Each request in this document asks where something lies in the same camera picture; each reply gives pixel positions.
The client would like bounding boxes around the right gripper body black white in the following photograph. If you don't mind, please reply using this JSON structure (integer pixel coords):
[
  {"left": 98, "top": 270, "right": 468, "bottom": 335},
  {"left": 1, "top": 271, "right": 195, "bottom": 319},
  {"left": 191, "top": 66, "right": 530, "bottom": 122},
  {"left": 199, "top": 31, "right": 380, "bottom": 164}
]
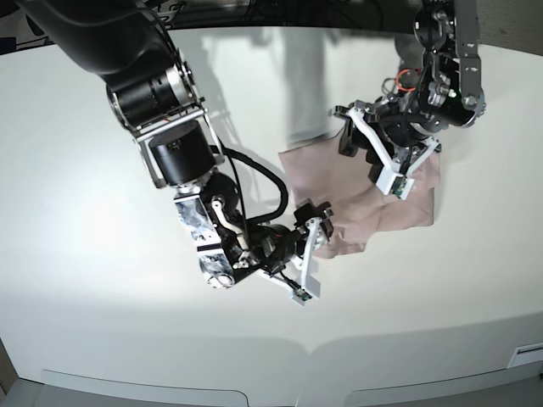
[{"left": 256, "top": 205, "right": 333, "bottom": 299}]

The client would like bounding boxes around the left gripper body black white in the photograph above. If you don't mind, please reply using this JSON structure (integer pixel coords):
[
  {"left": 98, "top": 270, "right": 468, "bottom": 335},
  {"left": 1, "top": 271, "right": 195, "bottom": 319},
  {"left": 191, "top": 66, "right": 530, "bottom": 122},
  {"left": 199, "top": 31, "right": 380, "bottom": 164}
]
[{"left": 329, "top": 99, "right": 442, "bottom": 197}]

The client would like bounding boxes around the mauve pink T-shirt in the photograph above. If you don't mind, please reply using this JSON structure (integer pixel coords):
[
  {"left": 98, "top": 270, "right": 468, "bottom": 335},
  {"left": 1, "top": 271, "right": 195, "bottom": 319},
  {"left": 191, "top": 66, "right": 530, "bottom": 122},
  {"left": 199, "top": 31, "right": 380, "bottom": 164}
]
[{"left": 278, "top": 137, "right": 440, "bottom": 259}]

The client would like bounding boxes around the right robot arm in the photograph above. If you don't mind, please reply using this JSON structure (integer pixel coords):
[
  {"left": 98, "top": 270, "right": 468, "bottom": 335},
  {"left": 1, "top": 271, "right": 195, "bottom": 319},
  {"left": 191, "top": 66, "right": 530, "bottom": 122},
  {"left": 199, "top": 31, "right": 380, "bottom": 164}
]
[{"left": 20, "top": 1, "right": 333, "bottom": 304}]

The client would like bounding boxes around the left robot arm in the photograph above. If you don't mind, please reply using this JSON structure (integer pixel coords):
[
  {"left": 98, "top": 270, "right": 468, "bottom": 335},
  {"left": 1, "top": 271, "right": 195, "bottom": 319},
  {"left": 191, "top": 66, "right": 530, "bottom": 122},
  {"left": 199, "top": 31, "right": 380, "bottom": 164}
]
[{"left": 332, "top": 1, "right": 485, "bottom": 200}]

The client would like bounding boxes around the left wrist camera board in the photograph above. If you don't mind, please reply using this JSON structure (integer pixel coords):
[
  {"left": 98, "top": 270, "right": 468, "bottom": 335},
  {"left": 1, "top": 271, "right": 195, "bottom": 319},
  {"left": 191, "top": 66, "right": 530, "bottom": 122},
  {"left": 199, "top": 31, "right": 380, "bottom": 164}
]
[{"left": 389, "top": 176, "right": 415, "bottom": 201}]

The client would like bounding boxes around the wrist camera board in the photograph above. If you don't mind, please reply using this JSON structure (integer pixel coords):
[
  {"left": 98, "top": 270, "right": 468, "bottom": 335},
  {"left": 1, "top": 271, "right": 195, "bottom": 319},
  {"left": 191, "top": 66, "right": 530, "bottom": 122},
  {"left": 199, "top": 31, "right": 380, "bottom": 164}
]
[
  {"left": 389, "top": 176, "right": 415, "bottom": 201},
  {"left": 289, "top": 288, "right": 313, "bottom": 306}
]

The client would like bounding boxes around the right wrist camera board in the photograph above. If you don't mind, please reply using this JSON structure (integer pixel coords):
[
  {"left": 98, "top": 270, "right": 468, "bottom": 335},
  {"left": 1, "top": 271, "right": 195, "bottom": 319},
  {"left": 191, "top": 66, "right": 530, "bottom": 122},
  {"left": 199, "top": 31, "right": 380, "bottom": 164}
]
[{"left": 289, "top": 288, "right": 313, "bottom": 306}]

